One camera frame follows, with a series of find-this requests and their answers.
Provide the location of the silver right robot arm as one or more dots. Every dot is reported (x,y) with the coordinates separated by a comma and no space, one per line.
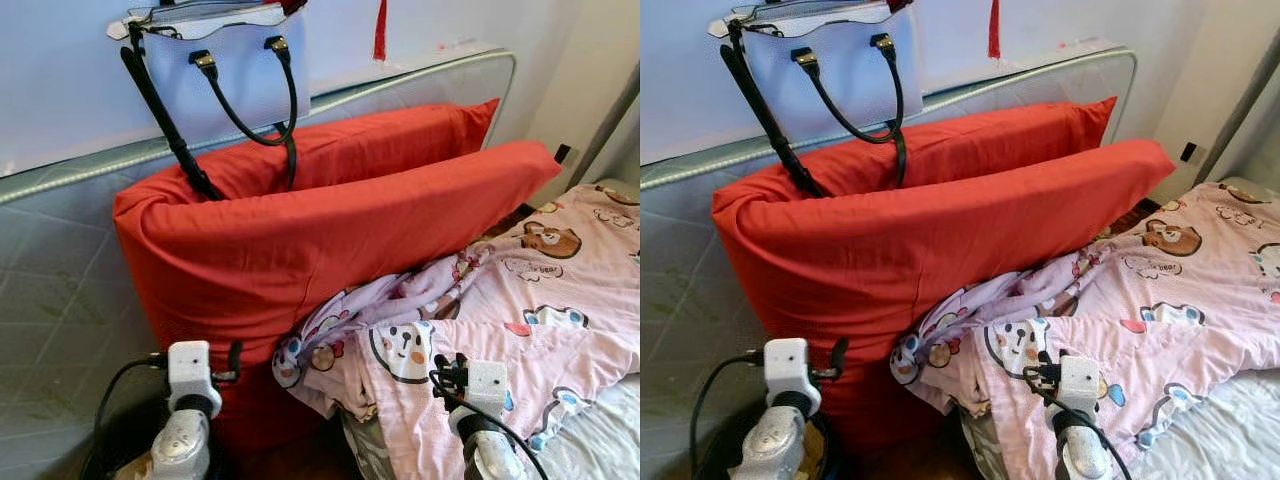
(1085,450)
(490,450)

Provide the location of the pink cartoon print blanket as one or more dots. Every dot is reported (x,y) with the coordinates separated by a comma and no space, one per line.
(560,300)
(1190,300)

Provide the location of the red covered folded mattress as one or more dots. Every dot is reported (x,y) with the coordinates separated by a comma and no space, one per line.
(900,240)
(300,240)

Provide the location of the brown cardboard scraps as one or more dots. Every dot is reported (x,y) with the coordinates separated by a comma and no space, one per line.
(132,468)

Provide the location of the bed with beige floral sheet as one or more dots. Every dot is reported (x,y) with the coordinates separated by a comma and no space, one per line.
(605,445)
(1230,435)

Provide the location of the red hanging tassel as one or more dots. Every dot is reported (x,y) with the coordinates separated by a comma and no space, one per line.
(994,28)
(380,30)

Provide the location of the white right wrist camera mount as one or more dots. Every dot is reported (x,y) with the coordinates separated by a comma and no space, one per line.
(1080,382)
(487,385)

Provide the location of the black wall socket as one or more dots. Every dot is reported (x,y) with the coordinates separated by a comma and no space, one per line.
(1189,152)
(562,154)

